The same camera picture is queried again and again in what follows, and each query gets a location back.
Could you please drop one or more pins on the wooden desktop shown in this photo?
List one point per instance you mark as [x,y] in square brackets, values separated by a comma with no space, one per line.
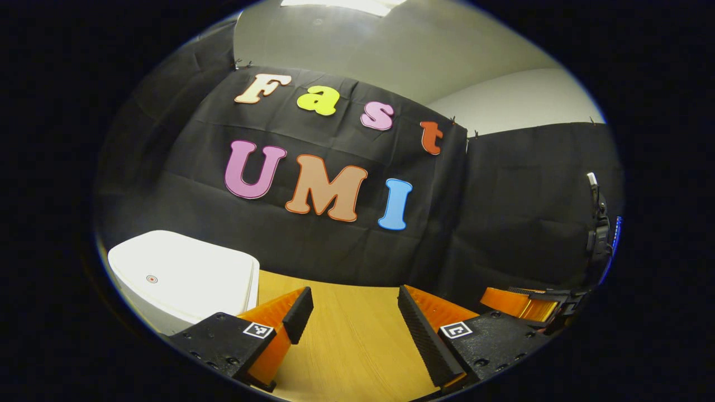
[346,335]

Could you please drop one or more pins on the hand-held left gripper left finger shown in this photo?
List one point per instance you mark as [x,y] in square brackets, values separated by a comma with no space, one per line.
[299,315]

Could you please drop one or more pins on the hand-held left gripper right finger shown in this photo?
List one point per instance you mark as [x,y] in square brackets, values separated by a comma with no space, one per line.
[424,335]

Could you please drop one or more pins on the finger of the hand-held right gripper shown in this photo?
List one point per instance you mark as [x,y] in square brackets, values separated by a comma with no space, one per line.
[503,301]

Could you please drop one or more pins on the black backdrop cloth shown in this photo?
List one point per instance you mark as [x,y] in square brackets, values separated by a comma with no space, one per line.
[335,251]

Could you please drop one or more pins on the white desktop garbage bin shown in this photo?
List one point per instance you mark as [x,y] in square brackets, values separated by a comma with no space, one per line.
[184,273]

